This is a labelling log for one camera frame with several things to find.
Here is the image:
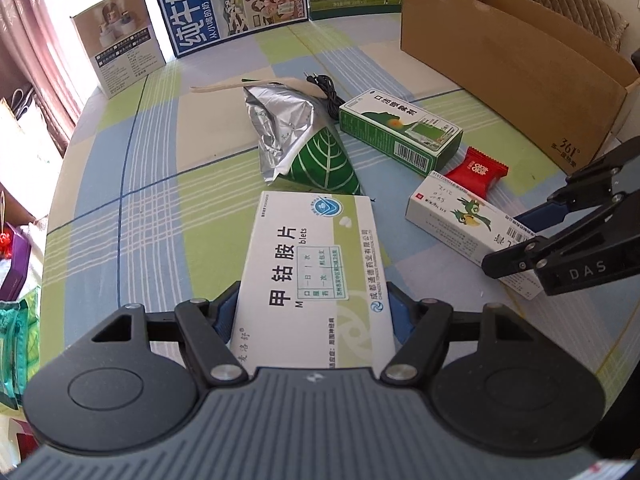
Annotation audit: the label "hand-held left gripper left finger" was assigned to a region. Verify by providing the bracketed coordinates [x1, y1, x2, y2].
[90, 281, 251, 387]

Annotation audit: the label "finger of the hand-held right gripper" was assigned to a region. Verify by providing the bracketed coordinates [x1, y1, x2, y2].
[482, 195, 640, 279]
[512, 140, 640, 233]

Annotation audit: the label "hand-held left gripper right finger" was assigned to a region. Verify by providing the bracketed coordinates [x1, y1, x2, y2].
[379, 282, 547, 386]

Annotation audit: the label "white bird print medicine box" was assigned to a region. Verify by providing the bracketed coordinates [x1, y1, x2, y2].
[405, 171, 546, 301]

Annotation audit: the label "white green medicine box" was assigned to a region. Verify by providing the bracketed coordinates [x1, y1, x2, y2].
[232, 190, 401, 373]

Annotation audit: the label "brown cardboard box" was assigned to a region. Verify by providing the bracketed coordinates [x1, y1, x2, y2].
[400, 0, 640, 177]

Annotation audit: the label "green throat spray box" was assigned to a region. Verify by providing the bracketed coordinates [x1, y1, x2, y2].
[338, 87, 463, 175]

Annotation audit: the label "silver foil pouch green leaf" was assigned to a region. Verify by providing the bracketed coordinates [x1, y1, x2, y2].
[242, 80, 363, 196]

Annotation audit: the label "checked cloth desktop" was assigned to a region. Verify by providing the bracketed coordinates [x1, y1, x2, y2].
[37, 10, 640, 411]

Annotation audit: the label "red candy packet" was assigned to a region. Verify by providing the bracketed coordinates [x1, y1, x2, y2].
[444, 146, 510, 200]

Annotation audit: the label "green snack packets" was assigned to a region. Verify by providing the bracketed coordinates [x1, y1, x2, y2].
[0, 287, 41, 406]

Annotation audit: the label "purple box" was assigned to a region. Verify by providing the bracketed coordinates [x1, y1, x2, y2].
[0, 222, 33, 301]

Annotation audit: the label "open cardboard box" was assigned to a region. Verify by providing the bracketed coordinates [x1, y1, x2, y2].
[0, 87, 63, 221]

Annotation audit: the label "white dispenser product box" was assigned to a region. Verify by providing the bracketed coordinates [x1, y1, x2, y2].
[70, 0, 167, 100]

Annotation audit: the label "blue milk carton case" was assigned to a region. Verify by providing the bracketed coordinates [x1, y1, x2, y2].
[146, 0, 308, 60]

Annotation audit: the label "pink curtain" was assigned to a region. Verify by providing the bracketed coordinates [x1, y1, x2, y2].
[0, 0, 96, 156]

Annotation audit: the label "black audio cable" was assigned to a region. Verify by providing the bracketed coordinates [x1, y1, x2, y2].
[302, 71, 351, 121]

